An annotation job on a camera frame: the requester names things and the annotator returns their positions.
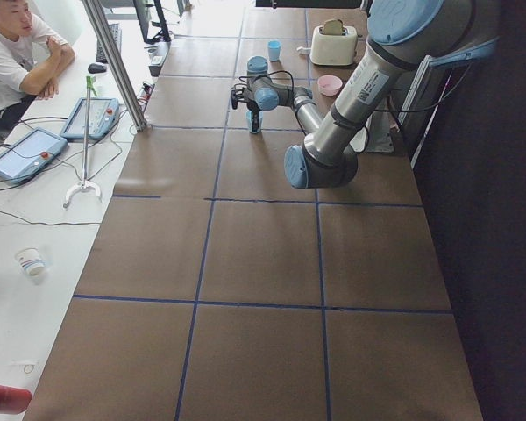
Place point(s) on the toast slice in toaster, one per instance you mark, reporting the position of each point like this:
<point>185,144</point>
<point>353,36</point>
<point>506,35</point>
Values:
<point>333,27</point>

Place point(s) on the black monitor stand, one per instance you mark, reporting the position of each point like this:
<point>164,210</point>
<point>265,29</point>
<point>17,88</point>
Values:
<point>152,21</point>

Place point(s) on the teach pendant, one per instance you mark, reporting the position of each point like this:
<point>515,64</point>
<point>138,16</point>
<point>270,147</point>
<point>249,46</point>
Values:
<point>103,114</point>
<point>30,155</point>

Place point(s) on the seated person white shirt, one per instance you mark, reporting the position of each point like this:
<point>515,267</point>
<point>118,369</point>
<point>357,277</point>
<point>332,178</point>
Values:
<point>32,58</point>

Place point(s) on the blue cup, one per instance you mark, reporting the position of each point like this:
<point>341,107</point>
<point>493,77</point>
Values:
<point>253,120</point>
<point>274,50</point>

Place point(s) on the aluminium frame post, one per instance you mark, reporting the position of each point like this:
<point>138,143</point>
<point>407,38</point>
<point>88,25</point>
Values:
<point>99,23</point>

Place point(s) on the far teach pendant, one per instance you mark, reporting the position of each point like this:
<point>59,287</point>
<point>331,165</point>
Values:
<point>103,114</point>

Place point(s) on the cream toaster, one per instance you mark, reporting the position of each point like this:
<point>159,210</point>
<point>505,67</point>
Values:
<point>333,50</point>

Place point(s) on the near teach pendant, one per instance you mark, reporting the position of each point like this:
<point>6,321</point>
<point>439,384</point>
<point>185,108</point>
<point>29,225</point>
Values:
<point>30,155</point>

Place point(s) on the paper cup on desk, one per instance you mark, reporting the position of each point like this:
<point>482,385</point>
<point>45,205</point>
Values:
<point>30,261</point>

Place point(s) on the red cylinder object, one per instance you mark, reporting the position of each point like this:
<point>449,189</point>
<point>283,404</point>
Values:
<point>14,400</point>

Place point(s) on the grabber reach tool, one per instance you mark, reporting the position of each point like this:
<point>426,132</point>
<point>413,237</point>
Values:
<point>85,184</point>

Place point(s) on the black computer mouse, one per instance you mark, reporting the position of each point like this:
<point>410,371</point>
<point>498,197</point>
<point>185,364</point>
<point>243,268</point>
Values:
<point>97,68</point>

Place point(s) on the pink bowl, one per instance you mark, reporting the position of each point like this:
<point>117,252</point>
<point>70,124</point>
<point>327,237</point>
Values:
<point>329,85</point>

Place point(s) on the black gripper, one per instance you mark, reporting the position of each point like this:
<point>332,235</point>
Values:
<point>255,115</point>

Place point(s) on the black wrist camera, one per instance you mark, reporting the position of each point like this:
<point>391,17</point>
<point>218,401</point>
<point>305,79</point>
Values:
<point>237,96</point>

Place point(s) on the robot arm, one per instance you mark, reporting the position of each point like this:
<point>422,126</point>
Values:
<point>400,35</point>

